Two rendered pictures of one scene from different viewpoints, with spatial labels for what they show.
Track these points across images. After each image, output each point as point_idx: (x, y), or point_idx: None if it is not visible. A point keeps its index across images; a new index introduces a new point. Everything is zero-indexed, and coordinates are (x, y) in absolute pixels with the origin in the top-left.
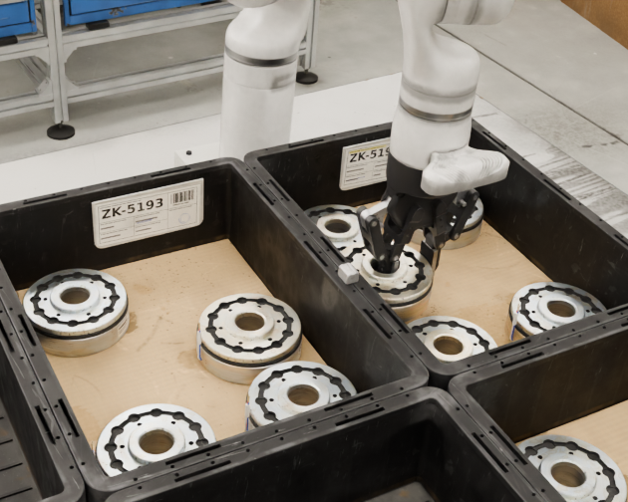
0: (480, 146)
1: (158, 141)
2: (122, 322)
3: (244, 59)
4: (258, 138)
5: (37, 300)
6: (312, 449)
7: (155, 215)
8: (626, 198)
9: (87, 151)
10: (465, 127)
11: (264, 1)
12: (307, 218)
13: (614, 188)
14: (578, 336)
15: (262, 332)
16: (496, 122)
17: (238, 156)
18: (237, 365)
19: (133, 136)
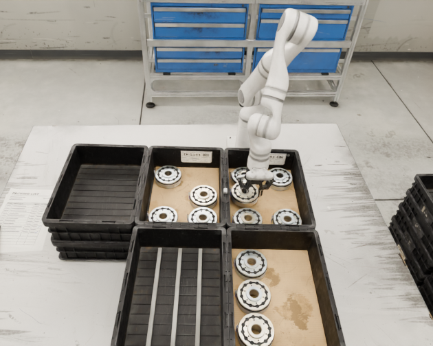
0: (296, 163)
1: (234, 128)
2: (176, 183)
3: (241, 119)
4: (243, 141)
5: (160, 171)
6: (186, 231)
7: (197, 157)
8: (366, 189)
9: (212, 126)
10: (263, 163)
11: (247, 106)
12: (227, 171)
13: (365, 184)
14: (272, 228)
15: (204, 198)
16: (342, 150)
17: (238, 144)
18: (194, 204)
19: (227, 125)
